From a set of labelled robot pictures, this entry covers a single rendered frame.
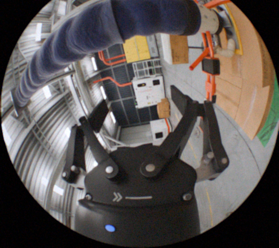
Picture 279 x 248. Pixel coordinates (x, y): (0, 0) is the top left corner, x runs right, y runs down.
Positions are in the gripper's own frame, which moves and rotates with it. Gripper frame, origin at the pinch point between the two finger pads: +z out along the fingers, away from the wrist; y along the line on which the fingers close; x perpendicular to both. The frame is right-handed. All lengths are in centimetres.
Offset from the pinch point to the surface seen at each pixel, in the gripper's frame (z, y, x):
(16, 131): 27, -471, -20
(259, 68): 4, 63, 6
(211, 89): 19.8, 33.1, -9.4
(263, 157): -35, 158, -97
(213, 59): 17.8, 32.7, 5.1
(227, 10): 9, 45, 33
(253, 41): 5, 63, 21
